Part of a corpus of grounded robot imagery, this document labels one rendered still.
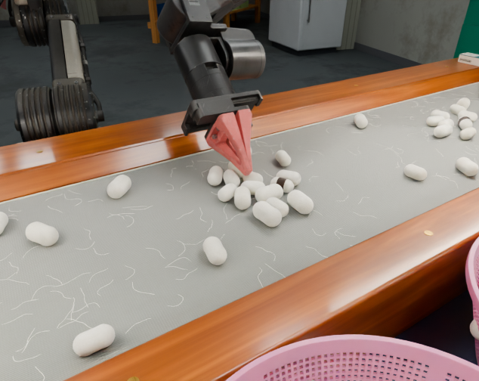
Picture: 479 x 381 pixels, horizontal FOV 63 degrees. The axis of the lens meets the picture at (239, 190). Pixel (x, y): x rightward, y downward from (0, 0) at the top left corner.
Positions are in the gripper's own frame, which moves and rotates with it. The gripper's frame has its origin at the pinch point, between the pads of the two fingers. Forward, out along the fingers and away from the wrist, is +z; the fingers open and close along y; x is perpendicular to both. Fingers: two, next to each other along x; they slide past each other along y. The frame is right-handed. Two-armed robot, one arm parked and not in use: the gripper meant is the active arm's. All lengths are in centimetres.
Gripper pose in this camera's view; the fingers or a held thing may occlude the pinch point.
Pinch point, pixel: (246, 168)
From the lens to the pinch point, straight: 50.3
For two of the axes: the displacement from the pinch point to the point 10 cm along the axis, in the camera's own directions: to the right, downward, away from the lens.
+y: 8.6, -2.5, 4.5
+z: 3.9, 8.8, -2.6
